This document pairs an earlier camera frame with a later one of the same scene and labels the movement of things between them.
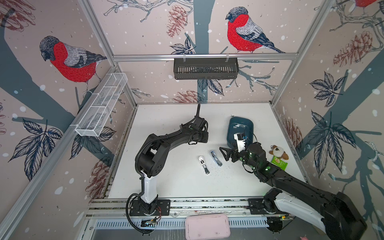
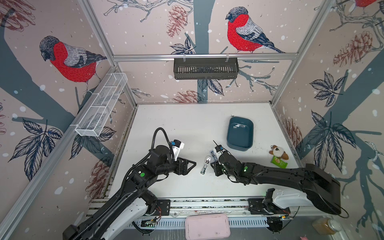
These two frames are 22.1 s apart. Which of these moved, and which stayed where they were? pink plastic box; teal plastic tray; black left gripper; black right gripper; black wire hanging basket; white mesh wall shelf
Moved: black left gripper; black right gripper
Stayed: teal plastic tray; white mesh wall shelf; pink plastic box; black wire hanging basket
